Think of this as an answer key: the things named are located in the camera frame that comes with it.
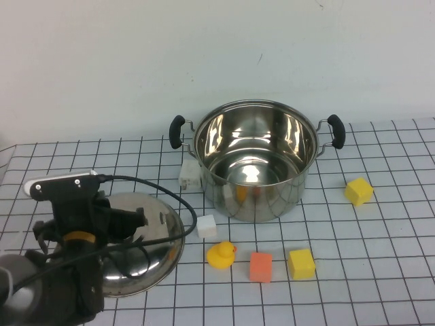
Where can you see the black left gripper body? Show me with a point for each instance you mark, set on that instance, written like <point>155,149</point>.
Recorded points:
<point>78,214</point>

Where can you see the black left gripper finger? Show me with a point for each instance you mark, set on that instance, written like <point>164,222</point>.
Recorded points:
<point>125,220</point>
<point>44,231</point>

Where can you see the steel lid with black knob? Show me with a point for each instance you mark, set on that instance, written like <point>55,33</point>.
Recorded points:
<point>159,258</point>

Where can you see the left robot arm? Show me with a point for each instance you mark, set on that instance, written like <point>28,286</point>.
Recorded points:
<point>68,288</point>

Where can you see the white power adapter plug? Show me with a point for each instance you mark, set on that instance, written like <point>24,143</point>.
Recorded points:
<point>189,175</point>

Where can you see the white cube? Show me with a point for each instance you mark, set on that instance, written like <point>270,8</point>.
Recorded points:
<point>207,227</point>

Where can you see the yellow rubber duck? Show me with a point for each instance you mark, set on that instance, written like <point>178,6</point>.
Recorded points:
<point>220,258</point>

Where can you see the orange block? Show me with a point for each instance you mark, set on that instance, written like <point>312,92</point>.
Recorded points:
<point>261,268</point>

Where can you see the yellow cube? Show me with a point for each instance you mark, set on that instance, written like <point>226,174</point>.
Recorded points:
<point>359,192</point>
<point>301,265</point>

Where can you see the white black-grid tablecloth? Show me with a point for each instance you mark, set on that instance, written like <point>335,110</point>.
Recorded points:
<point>374,244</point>

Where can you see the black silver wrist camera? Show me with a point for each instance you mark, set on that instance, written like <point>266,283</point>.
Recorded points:
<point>61,186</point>

